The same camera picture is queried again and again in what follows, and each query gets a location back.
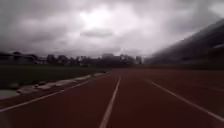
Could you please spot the low distant buildings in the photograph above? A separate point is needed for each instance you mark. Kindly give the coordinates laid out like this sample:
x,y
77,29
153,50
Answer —
x,y
111,60

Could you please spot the red running track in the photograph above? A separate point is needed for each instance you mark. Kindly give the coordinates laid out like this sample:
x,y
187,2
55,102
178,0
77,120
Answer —
x,y
140,106

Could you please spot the row of trees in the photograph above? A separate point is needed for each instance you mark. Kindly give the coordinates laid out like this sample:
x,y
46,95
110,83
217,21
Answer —
x,y
60,59

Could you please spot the dark green grass field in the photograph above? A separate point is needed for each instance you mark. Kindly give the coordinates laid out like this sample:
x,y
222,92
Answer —
x,y
40,74

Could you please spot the pale concrete kerb strip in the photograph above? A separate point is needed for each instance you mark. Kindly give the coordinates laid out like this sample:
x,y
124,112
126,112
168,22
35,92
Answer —
x,y
40,86

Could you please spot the grandstand building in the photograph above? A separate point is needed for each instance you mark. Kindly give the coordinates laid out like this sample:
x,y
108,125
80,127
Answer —
x,y
196,50

